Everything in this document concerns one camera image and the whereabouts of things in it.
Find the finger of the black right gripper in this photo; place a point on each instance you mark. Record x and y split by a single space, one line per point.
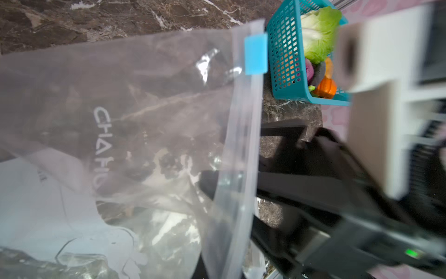
291 128

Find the purple toy onion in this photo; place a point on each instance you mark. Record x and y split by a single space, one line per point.
309 71

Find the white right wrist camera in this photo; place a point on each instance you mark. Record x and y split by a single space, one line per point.
393 68

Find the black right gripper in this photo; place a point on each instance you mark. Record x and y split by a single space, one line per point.
337 223

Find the toy carrot with leaves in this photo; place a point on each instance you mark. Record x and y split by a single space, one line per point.
317 76

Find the orange toy bread roll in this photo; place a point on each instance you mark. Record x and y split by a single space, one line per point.
328 68

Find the green toy cabbage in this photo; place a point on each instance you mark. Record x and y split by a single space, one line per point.
319 32

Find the teal plastic basket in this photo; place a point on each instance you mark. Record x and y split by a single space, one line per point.
286 54

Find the orange toy pumpkin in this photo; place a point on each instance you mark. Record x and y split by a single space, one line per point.
326 89

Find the clear zip top bag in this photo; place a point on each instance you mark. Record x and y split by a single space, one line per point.
134 158

